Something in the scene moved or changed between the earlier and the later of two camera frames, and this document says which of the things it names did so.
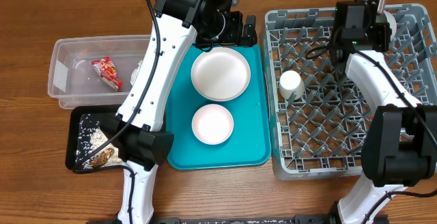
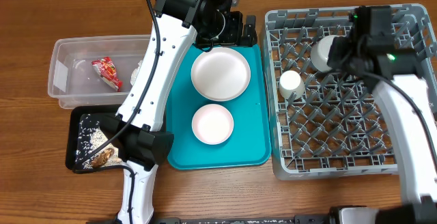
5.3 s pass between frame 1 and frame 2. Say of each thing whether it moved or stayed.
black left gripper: stayed
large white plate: stayed
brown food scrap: stayed
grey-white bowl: moved
